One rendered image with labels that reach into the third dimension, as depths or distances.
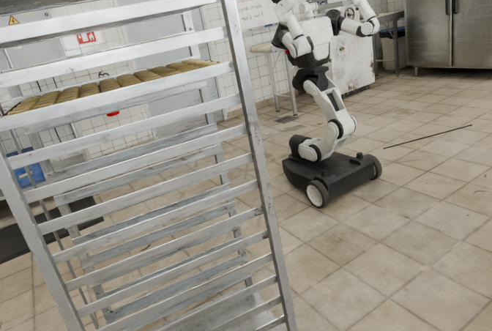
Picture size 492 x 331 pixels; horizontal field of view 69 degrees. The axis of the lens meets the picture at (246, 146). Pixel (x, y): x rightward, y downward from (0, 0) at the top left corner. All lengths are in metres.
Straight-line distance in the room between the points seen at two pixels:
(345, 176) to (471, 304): 1.10
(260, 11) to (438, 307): 4.40
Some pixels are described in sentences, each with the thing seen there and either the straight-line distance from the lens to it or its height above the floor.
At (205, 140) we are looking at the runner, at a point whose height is 1.05.
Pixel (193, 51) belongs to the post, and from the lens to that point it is 1.40.
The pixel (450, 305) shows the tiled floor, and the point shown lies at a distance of 1.96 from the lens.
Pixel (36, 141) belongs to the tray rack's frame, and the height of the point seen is 1.09.
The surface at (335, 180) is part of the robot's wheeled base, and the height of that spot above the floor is 0.18.
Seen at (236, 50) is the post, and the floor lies 1.27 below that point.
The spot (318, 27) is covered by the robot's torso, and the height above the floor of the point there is 1.18.
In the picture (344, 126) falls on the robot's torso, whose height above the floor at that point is 0.54.
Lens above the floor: 1.36
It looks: 20 degrees down
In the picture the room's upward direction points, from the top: 12 degrees counter-clockwise
